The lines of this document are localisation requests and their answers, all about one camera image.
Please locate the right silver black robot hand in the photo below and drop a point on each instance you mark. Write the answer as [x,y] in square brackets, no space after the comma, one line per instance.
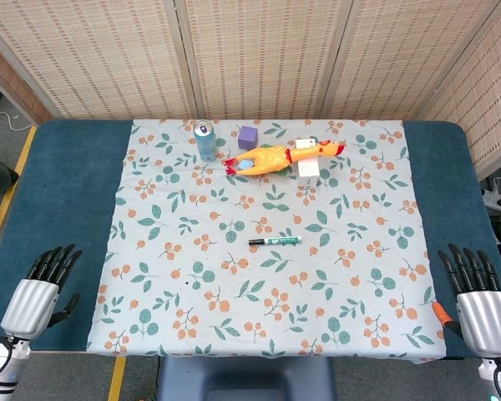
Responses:
[486,321]

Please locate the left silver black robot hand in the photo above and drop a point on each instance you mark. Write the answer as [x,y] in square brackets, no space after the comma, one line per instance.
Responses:
[29,307]

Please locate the white green marker body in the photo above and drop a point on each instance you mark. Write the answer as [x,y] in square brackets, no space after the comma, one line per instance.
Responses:
[284,240]

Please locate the white equipment stand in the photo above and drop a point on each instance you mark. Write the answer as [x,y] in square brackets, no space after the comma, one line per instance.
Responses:
[499,196]

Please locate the floral printed tablecloth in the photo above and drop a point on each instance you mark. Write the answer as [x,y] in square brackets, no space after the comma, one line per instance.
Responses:
[254,288]

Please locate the light blue drink can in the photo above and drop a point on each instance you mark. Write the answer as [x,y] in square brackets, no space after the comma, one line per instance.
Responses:
[206,144]

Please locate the light blue block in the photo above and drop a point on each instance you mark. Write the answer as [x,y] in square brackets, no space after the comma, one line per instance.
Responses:
[245,166]

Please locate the yellow rubber chicken toy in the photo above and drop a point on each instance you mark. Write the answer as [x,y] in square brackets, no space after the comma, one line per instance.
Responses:
[271,158]

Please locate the purple cube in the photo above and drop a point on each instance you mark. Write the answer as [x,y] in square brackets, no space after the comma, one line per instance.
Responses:
[247,138]

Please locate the woven bamboo folding screen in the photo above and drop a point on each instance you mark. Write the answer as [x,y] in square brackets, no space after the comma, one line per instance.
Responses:
[259,54]

